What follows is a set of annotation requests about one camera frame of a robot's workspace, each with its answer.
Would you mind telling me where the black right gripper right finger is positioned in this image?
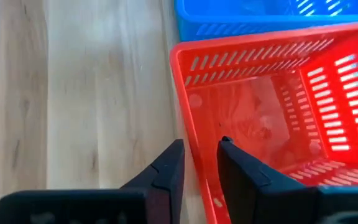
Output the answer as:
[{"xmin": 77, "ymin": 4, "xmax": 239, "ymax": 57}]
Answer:
[{"xmin": 216, "ymin": 136, "xmax": 358, "ymax": 224}]

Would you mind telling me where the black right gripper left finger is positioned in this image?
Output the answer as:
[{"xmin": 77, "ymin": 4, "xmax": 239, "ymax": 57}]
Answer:
[{"xmin": 0, "ymin": 139, "xmax": 186, "ymax": 224}]

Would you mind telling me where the red slotted plastic basket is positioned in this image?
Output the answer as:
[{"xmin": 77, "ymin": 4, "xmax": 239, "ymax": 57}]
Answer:
[{"xmin": 169, "ymin": 23, "xmax": 358, "ymax": 224}]

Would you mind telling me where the blue slotted plastic basket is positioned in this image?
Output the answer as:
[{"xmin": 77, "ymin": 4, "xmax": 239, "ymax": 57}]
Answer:
[{"xmin": 174, "ymin": 0, "xmax": 358, "ymax": 43}]

